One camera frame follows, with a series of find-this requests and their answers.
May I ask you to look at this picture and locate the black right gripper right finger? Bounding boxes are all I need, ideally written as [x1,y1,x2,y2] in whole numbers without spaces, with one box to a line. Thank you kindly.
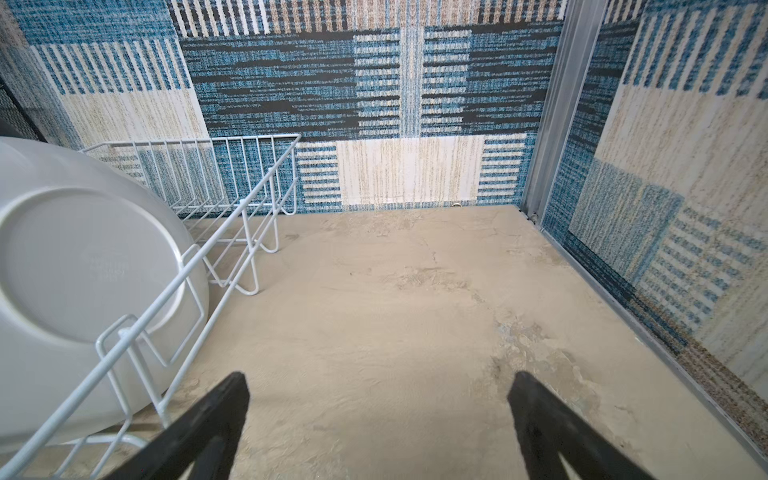
[507,371,652,479]

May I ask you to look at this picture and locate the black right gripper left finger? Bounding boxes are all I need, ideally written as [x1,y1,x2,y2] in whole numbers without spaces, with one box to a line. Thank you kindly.
[107,372,250,479]

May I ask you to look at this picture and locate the white round plate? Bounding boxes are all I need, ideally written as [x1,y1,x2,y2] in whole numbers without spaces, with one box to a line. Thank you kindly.
[1,137,209,452]

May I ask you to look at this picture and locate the white wire dish rack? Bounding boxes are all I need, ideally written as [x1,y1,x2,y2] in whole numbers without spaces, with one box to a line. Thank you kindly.
[1,135,299,479]

